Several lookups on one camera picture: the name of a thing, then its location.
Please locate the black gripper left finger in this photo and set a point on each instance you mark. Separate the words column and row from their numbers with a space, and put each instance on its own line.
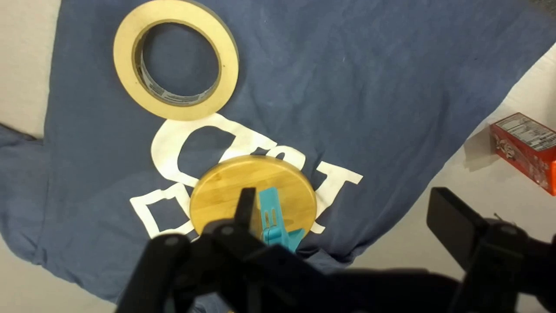
column 174, row 266

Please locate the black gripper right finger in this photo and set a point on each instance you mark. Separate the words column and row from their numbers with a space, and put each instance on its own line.
column 492, row 248

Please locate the wooden mug tree hanger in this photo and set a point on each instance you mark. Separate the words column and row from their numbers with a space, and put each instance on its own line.
column 231, row 184

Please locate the blue printed t-shirt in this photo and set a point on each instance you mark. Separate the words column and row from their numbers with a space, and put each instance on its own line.
column 348, row 87

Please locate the red orange small box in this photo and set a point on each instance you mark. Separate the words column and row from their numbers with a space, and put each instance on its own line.
column 527, row 148

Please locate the beige masking tape roll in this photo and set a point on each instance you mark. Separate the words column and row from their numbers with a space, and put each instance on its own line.
column 124, row 62

